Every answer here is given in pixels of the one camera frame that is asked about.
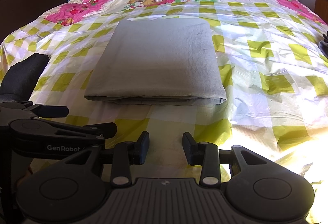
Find black sleeved left forearm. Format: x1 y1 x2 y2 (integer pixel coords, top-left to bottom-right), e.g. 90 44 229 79
1 53 49 102

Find light grey pants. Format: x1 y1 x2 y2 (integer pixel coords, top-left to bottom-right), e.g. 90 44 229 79
84 18 226 106

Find colourful checkered bed quilt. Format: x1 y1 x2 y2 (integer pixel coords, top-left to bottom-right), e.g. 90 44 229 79
1 0 327 223

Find wooden side cabinet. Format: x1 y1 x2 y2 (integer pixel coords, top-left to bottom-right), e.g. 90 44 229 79
314 0 328 23

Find folded dark grey garment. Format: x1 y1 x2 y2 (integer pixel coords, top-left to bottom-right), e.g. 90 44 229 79
318 32 328 58

